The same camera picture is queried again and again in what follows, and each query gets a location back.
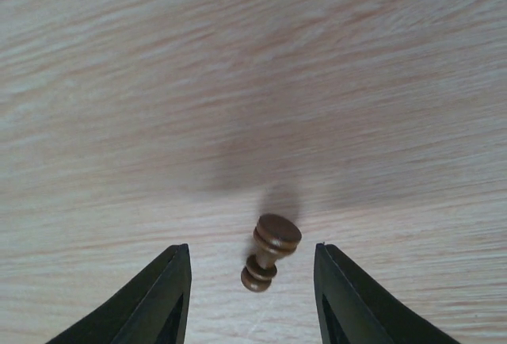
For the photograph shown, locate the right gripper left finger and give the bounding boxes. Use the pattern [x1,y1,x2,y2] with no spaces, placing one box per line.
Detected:
[49,243,192,343]

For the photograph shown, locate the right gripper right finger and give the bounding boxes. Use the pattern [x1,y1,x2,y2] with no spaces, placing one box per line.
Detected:
[314,243,457,344]

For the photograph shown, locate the dark knight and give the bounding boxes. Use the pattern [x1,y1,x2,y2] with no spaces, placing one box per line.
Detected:
[241,213,302,292]

